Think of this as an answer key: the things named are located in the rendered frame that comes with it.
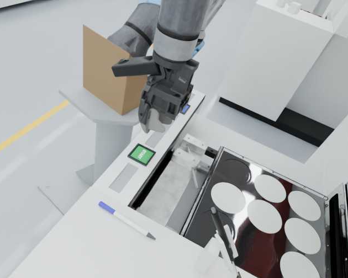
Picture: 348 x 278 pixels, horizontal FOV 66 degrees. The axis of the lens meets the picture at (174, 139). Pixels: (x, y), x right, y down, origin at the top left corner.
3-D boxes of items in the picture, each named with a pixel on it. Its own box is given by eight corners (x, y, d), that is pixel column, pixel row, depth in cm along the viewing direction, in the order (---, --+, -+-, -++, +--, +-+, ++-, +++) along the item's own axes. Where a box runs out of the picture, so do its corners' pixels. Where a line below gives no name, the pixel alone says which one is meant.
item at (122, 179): (195, 122, 107) (205, 94, 98) (120, 235, 67) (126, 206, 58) (174, 112, 109) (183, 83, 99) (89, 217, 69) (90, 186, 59)
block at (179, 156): (198, 165, 83) (200, 158, 81) (194, 172, 80) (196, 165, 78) (174, 153, 84) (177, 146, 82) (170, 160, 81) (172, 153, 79)
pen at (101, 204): (157, 236, 53) (101, 199, 56) (154, 240, 53) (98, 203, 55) (156, 238, 54) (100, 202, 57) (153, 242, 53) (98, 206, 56)
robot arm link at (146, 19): (126, 28, 100) (147, -1, 100) (154, 51, 102) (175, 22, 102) (124, 16, 88) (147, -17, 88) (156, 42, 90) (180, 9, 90)
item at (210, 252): (225, 267, 53) (254, 238, 44) (219, 286, 50) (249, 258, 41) (197, 252, 54) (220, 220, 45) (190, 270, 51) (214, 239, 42)
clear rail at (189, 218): (223, 149, 89) (224, 146, 88) (180, 244, 62) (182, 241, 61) (219, 146, 90) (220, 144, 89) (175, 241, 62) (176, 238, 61)
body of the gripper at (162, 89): (172, 124, 54) (188, 72, 45) (136, 106, 55) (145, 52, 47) (186, 106, 59) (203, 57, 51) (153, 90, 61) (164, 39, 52)
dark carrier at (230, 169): (323, 200, 83) (325, 199, 82) (325, 315, 58) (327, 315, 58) (222, 151, 88) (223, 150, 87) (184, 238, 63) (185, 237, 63)
